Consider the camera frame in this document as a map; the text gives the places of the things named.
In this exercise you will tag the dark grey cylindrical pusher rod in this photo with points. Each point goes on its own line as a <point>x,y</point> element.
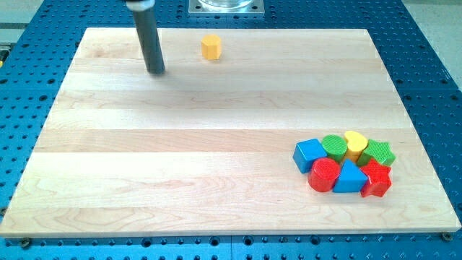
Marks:
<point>146,26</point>

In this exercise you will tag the yellow hexagon block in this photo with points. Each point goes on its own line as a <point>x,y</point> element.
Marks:
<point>211,47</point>

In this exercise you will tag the yellow heart block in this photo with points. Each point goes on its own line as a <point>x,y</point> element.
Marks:
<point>355,145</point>

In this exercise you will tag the light wooden board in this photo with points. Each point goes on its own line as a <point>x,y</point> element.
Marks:
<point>206,148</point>

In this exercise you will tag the blue cube block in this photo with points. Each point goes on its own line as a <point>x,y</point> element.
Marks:
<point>306,153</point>

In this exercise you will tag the green cylinder block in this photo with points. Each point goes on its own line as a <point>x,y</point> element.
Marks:
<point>335,147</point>

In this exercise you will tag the red cylinder block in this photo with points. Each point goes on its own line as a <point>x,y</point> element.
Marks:
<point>323,174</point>

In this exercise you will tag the blue triangle block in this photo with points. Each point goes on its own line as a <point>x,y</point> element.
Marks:
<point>351,178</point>

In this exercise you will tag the green star block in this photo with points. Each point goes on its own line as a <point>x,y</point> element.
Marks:
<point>379,151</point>

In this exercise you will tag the red star block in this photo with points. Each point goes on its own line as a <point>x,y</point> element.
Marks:
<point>378,179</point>

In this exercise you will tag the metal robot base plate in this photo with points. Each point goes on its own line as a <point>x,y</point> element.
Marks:
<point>207,8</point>

